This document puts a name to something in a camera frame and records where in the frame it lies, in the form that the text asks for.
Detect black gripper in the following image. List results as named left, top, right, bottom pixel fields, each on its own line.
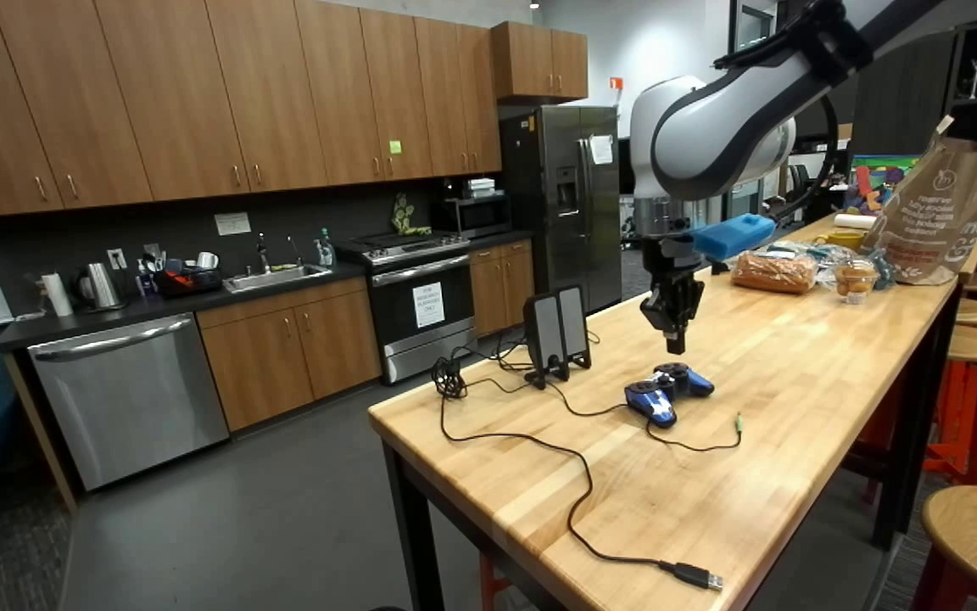
left=638, top=228, right=708, bottom=358

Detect blue black gamepad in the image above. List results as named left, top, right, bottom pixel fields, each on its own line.
left=621, top=360, right=718, bottom=432

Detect black desktop speaker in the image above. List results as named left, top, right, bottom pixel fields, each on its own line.
left=524, top=291, right=571, bottom=395
left=552, top=282, right=595, bottom=373

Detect bagged bread loaf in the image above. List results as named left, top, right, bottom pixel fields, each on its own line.
left=730, top=244, right=821, bottom=299

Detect stainless steel refrigerator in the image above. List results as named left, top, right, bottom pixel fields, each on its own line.
left=497, top=101, right=627, bottom=315

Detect black television screen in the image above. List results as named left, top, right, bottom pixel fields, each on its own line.
left=618, top=133, right=640, bottom=197

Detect narrow wooden base cabinet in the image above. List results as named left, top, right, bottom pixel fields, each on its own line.
left=465, top=236, right=540, bottom=342

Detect small bagged buns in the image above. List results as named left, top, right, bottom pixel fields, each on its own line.
left=830, top=253, right=882, bottom=305

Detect yellow package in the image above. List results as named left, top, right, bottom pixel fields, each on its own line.
left=817, top=223, right=878, bottom=254

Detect black microwave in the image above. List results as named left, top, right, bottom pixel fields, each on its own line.
left=431, top=189, right=517, bottom=240

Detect white paper on oven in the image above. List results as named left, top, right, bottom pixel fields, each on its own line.
left=410, top=278, right=447, bottom=334

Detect colourful box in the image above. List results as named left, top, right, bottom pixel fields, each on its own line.
left=848, top=151, right=922, bottom=217

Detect stainless steel oven range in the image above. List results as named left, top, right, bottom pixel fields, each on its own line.
left=349, top=230, right=481, bottom=389

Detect large clear brown bag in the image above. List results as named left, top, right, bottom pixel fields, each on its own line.
left=872, top=116, right=977, bottom=290

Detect green plant decoration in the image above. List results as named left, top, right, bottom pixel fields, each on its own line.
left=388, top=189, right=435, bottom=240

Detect soap bottle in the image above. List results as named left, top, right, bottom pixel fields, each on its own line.
left=314, top=223, right=339, bottom=272

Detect wide wooden base cabinet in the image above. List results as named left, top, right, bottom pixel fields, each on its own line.
left=193, top=275, right=383, bottom=436

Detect steel kitchen sink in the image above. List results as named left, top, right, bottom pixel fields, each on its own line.
left=221, top=261, right=335, bottom=299

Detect chrome sink faucet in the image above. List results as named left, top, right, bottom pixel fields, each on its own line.
left=255, top=230, right=303, bottom=275

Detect dish rack with utensils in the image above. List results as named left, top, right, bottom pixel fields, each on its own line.
left=134, top=240, right=224, bottom=303

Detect black kitchen countertop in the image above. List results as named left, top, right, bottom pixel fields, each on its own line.
left=0, top=228, right=538, bottom=353

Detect stainless steel dishwasher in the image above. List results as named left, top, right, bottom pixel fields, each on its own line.
left=25, top=308, right=233, bottom=495

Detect white paper towel roll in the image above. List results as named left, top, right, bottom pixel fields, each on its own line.
left=37, top=267, right=80, bottom=322

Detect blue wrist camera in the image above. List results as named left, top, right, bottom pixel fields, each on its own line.
left=688, top=210, right=782, bottom=266

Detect thin black gamepad cable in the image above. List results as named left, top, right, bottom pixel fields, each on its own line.
left=640, top=411, right=747, bottom=458

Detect black speaker cable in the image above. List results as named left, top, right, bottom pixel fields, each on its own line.
left=491, top=337, right=627, bottom=426

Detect long black USB cable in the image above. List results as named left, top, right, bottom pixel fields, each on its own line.
left=435, top=370, right=730, bottom=593

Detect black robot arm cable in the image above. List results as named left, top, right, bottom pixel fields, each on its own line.
left=767, top=90, right=845, bottom=223

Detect small black cable adapter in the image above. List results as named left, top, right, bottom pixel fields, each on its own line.
left=431, top=358, right=471, bottom=402

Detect small wooden wall cabinet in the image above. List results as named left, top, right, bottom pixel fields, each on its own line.
left=489, top=17, right=591, bottom=106

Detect white wall outlet plate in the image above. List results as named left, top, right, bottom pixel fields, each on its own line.
left=212, top=208, right=255, bottom=240

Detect long wooden wall cabinets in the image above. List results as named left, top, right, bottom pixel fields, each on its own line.
left=0, top=0, right=506, bottom=222

